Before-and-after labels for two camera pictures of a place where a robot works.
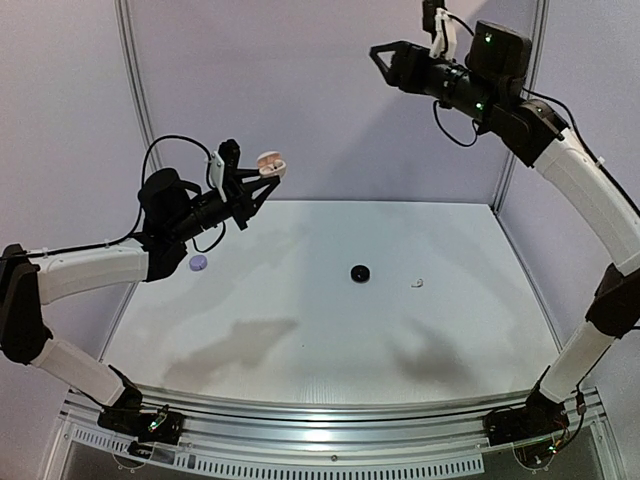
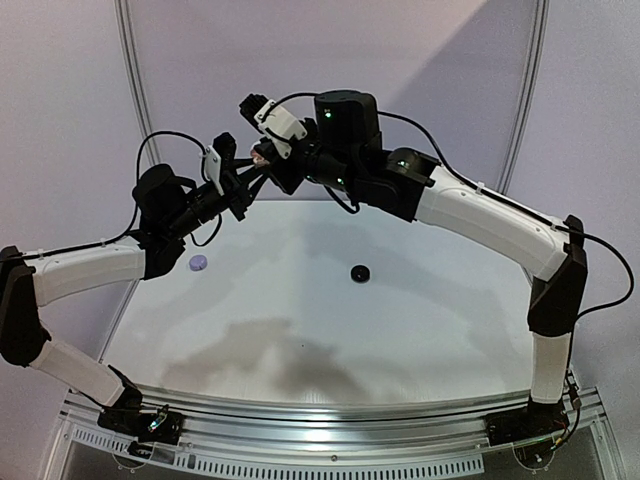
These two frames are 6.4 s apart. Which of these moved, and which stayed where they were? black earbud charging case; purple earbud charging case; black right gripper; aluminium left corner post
Moved: black right gripper
Stayed: aluminium left corner post; black earbud charging case; purple earbud charging case
